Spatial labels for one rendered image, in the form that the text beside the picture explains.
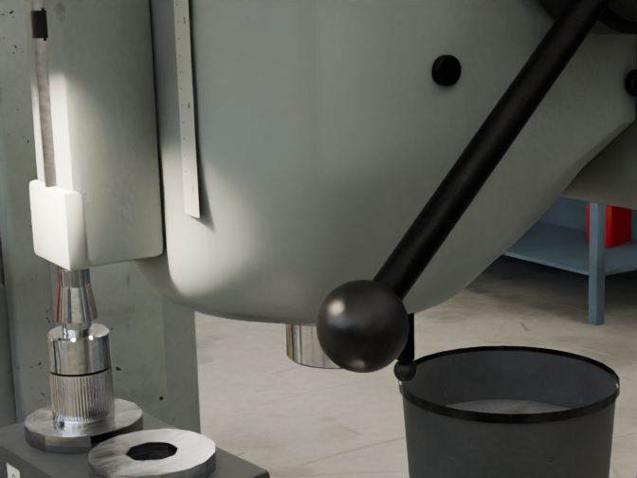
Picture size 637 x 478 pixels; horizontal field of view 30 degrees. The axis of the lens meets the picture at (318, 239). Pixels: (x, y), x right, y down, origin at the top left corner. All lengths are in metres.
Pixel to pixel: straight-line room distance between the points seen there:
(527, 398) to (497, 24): 2.44
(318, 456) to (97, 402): 3.00
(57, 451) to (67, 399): 0.04
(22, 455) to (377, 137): 0.56
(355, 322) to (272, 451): 3.58
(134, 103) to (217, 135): 0.04
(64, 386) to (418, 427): 1.67
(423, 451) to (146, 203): 2.10
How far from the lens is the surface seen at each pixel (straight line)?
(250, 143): 0.41
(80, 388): 0.91
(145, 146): 0.45
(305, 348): 0.52
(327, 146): 0.41
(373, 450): 3.93
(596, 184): 0.54
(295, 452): 3.93
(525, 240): 6.06
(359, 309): 0.37
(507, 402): 2.84
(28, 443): 0.94
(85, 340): 0.90
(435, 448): 2.49
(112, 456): 0.86
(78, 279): 0.90
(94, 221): 0.45
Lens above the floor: 1.43
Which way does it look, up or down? 11 degrees down
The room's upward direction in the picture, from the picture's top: 2 degrees counter-clockwise
